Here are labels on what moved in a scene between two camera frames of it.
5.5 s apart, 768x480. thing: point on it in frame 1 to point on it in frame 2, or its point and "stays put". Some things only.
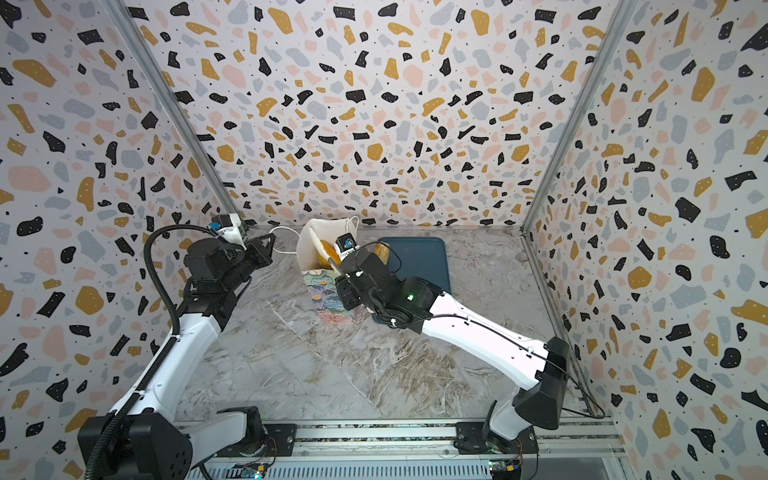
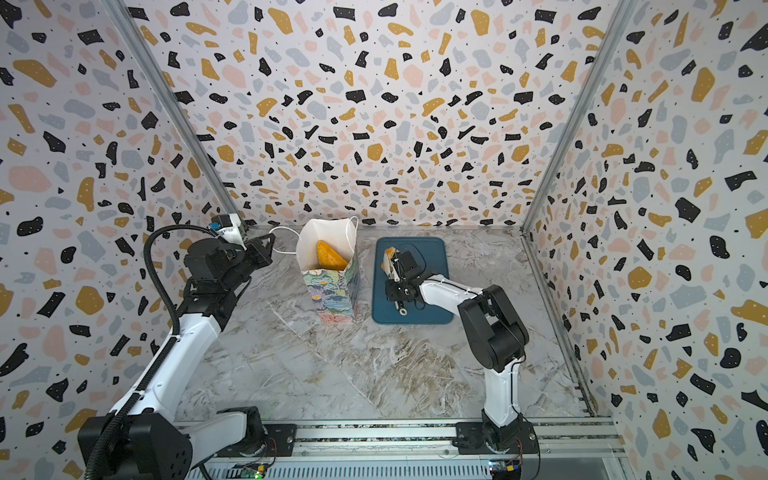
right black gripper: (354, 264) to (398, 285)
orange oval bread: (332, 254) stays put
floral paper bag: (322, 285) stays put
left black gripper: (261, 255) stays put
